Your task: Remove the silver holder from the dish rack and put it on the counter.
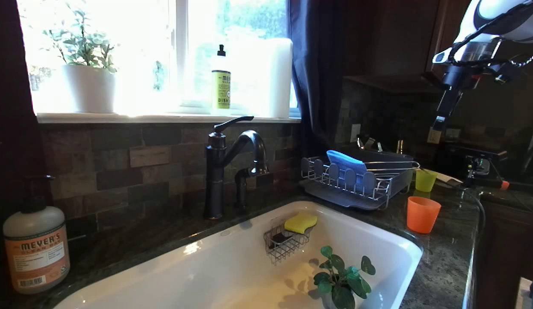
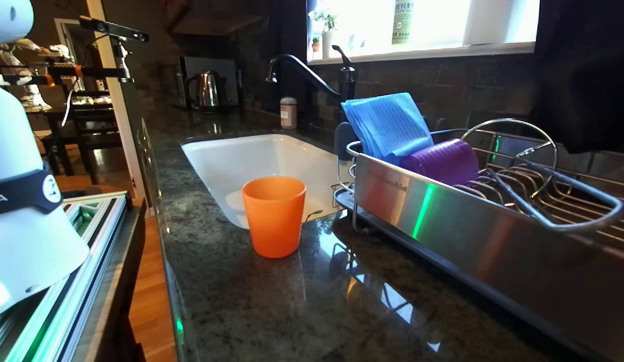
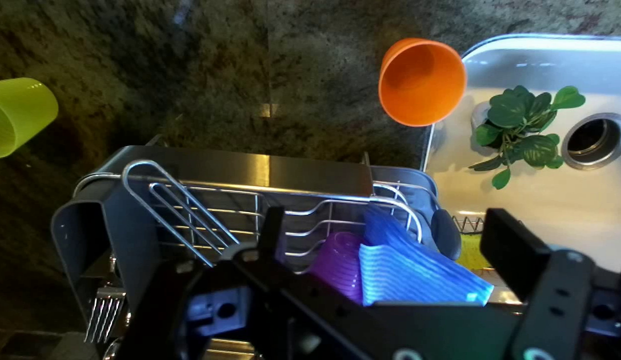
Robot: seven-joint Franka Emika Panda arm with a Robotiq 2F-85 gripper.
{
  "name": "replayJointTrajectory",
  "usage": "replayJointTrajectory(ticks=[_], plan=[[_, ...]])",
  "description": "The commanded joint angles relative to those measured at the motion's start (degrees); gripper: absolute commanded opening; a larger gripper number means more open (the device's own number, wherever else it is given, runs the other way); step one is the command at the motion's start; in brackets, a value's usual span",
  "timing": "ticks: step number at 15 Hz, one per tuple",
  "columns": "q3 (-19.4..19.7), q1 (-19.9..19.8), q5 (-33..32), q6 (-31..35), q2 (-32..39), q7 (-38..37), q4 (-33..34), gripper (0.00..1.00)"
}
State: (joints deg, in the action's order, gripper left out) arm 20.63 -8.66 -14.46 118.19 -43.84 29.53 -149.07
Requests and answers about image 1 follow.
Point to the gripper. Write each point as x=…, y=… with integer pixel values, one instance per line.
x=455, y=78

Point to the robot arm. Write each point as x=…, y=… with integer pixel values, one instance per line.
x=485, y=17

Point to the grey dish rack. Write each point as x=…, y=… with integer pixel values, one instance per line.
x=348, y=189

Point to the green dish soap bottle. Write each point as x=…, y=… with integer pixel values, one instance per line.
x=221, y=86

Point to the black coffee machine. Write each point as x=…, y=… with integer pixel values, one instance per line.
x=472, y=163

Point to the white paper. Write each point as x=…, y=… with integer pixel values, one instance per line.
x=449, y=177

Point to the green plastic cup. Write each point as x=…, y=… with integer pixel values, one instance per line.
x=425, y=181

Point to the blue cloth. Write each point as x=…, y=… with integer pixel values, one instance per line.
x=350, y=165

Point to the dark blue curtain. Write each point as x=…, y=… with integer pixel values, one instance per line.
x=316, y=64

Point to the orange plastic cup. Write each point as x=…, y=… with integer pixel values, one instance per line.
x=422, y=214

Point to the white paper towel roll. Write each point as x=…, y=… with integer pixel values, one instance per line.
x=271, y=77

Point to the yellow sponge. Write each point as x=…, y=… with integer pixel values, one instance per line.
x=301, y=222

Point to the small green leafy plant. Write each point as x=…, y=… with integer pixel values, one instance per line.
x=343, y=281

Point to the dark bronze tap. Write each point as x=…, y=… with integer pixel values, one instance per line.
x=216, y=171

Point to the white sink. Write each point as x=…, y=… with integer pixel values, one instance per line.
x=258, y=266

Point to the window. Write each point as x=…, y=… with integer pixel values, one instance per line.
x=172, y=56

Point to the potted plant in white pot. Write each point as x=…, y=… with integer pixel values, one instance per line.
x=88, y=88

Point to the orange label soap pump bottle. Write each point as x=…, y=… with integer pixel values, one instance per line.
x=34, y=253

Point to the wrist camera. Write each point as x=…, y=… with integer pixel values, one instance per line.
x=511, y=68

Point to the white wall socket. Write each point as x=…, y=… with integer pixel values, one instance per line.
x=355, y=133
x=434, y=135

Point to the dark wood wall cabinet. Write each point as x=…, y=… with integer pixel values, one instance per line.
x=399, y=43

